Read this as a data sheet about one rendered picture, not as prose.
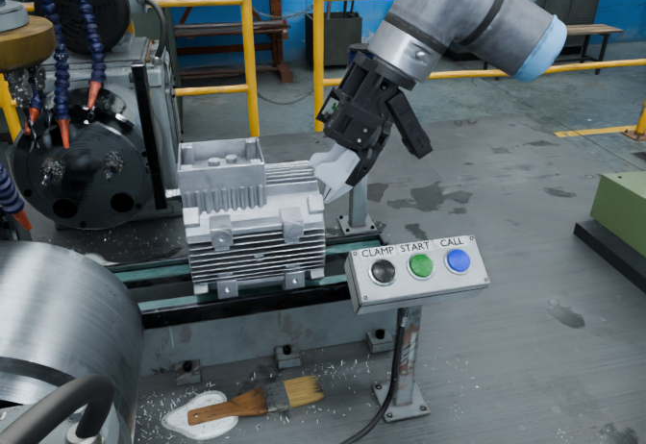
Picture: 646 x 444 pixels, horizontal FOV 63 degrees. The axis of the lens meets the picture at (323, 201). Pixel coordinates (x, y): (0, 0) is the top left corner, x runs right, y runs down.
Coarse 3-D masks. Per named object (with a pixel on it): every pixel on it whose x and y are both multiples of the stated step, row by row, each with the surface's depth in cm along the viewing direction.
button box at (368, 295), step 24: (432, 240) 68; (456, 240) 68; (360, 264) 65; (408, 264) 66; (480, 264) 67; (360, 288) 64; (384, 288) 64; (408, 288) 64; (432, 288) 65; (456, 288) 65; (480, 288) 67; (360, 312) 66
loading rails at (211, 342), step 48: (336, 240) 97; (384, 240) 96; (144, 288) 89; (192, 288) 91; (336, 288) 85; (144, 336) 81; (192, 336) 83; (240, 336) 85; (288, 336) 87; (336, 336) 90; (384, 336) 89
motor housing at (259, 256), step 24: (288, 168) 81; (288, 192) 78; (312, 192) 79; (240, 216) 76; (264, 216) 77; (312, 216) 78; (192, 240) 74; (240, 240) 75; (264, 240) 75; (312, 240) 77; (192, 264) 75; (216, 264) 75; (240, 264) 76; (264, 264) 78; (288, 264) 78; (312, 264) 79; (216, 288) 84; (240, 288) 83
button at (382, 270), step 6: (378, 264) 65; (384, 264) 65; (390, 264) 65; (372, 270) 64; (378, 270) 64; (384, 270) 64; (390, 270) 64; (378, 276) 64; (384, 276) 64; (390, 276) 64; (384, 282) 64
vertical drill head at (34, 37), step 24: (0, 0) 61; (0, 24) 59; (24, 24) 63; (48, 24) 64; (0, 48) 58; (24, 48) 60; (48, 48) 63; (0, 72) 59; (24, 72) 62; (24, 96) 63; (48, 120) 73
